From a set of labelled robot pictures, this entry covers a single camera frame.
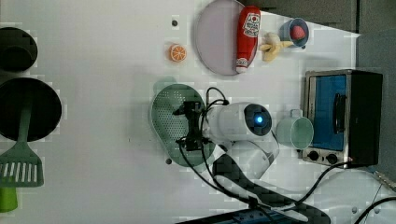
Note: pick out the black pot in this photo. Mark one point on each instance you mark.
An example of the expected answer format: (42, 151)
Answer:
(18, 50)

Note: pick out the orange slice toy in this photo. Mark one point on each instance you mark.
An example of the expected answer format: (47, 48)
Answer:
(177, 53)

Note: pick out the green slotted spatula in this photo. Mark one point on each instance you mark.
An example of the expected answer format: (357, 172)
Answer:
(20, 166)

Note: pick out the pink strawberry toy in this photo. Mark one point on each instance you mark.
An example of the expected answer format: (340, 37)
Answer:
(297, 32)

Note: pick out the peeled banana toy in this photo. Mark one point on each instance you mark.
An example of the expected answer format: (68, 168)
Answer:
(272, 46)

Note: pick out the red ketchup bottle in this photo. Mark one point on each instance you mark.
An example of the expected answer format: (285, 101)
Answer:
(248, 28)

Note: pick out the round grey plate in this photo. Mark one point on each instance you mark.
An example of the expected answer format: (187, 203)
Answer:
(216, 36)

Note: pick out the black silver toaster oven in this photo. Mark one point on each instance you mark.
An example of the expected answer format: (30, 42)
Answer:
(344, 107)

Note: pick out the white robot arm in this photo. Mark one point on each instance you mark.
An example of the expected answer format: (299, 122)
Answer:
(237, 145)

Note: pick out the green oval plastic strainer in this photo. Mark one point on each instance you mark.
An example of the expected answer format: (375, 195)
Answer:
(169, 95)

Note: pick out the green plastic mug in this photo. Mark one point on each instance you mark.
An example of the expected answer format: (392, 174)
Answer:
(295, 130)

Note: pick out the lime green cup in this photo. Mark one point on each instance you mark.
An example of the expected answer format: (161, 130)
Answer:
(8, 199)

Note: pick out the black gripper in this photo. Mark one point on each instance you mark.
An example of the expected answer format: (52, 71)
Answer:
(194, 140)

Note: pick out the black frying pan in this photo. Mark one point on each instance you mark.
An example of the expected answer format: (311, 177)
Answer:
(46, 108)

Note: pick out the small blue bowl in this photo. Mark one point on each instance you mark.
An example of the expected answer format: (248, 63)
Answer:
(284, 32)

